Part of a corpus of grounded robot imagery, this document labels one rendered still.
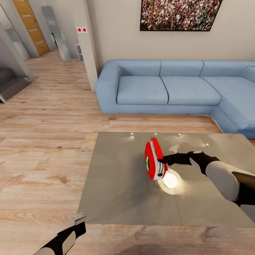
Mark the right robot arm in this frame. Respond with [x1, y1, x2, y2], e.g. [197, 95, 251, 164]
[158, 144, 255, 223]

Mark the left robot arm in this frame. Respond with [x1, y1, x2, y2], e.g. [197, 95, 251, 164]
[33, 212, 87, 255]

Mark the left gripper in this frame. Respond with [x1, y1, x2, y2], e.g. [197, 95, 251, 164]
[72, 222, 86, 238]

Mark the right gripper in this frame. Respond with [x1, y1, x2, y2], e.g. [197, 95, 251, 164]
[158, 153, 183, 166]

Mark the radio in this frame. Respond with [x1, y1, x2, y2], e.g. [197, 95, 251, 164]
[145, 137, 168, 180]

